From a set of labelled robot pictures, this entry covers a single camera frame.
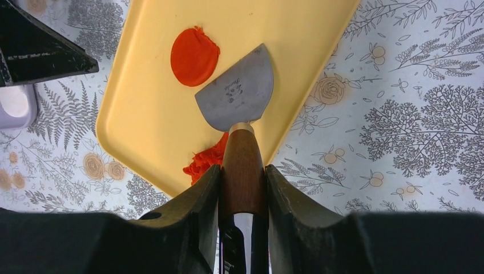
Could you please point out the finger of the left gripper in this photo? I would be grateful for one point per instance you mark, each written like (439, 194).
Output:
(32, 52)

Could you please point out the red dough scrap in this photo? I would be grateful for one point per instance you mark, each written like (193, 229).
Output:
(202, 161)

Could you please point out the metal dough scraper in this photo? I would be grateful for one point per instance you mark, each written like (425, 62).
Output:
(231, 103)

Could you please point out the purple tray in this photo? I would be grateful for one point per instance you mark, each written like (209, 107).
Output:
(18, 106)

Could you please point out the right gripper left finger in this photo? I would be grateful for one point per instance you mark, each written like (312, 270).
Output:
(177, 237)

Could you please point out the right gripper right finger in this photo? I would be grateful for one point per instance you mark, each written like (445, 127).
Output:
(306, 237)

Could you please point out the yellow tray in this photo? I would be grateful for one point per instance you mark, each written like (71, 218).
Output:
(151, 123)

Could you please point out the red dough ball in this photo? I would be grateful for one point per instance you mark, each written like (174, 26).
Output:
(194, 57)

